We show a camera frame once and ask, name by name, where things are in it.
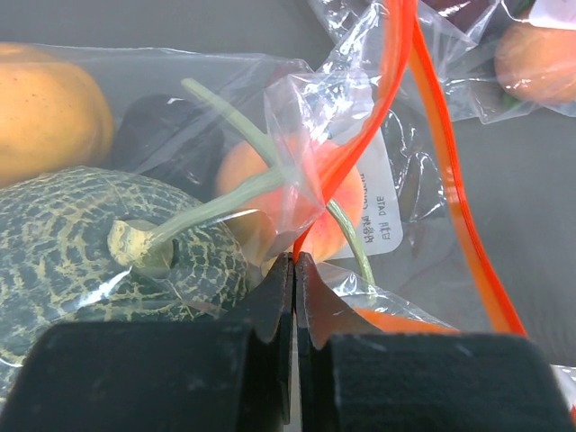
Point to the fake peach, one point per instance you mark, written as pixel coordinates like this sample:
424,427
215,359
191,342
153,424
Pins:
274,218
537,64

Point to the fake brown pear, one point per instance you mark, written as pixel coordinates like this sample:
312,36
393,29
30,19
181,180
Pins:
53,114

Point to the blue zip bag with strawberry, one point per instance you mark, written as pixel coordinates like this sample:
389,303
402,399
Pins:
462,36

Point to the red zip clear bag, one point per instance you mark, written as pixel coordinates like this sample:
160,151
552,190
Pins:
415,259

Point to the fake netted green melon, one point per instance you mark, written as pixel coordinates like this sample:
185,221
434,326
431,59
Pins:
89,244

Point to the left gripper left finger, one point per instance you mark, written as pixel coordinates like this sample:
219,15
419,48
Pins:
228,374

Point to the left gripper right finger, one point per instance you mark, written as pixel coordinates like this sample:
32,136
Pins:
356,377

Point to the fake peach in blue bag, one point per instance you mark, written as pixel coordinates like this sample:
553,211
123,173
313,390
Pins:
537,64

